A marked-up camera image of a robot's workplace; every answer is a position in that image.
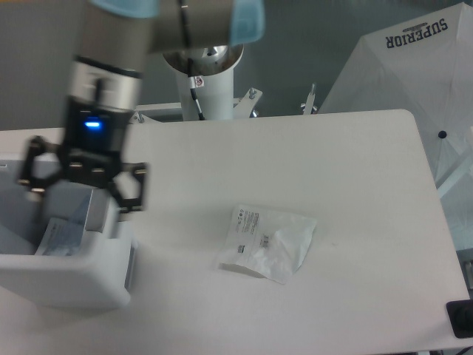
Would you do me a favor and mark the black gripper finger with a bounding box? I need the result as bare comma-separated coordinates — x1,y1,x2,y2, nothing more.
15,135,66,223
107,163,148,221

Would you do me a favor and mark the white Superior umbrella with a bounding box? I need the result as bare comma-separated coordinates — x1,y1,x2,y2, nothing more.
321,3,472,251

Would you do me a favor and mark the metal right table clamp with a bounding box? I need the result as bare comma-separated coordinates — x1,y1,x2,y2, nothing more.
301,83,318,115

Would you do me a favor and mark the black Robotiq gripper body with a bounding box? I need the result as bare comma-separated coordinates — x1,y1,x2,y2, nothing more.
58,96,129,189

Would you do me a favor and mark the white trash can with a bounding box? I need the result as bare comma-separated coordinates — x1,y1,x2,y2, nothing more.
1,153,137,308

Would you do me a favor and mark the crushed clear plastic bottle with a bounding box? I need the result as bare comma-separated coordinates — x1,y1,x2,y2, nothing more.
35,192,92,257

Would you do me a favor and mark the clear plastic bag with label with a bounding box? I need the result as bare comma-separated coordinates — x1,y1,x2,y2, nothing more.
217,204,317,285

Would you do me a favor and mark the black device at table edge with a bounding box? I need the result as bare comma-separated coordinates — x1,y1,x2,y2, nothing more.
446,300,472,339

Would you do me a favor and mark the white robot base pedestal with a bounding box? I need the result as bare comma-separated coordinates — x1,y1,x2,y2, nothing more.
163,44,244,121

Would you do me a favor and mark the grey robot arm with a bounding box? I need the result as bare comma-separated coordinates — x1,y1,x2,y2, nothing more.
17,1,265,214

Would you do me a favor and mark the white left table clamp bracket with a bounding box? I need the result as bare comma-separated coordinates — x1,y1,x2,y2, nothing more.
129,103,183,124

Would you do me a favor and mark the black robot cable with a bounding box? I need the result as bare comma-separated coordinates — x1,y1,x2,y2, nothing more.
186,58,205,121

